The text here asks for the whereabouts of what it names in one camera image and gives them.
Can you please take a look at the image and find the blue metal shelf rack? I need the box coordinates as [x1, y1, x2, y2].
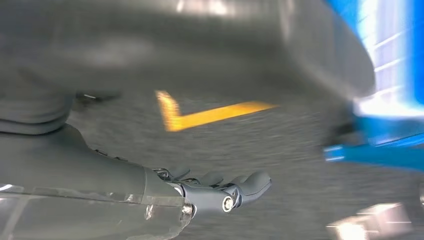
[322, 0, 424, 173]

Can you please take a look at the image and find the yellow floor tape square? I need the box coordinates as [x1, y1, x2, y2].
[155, 90, 277, 133]

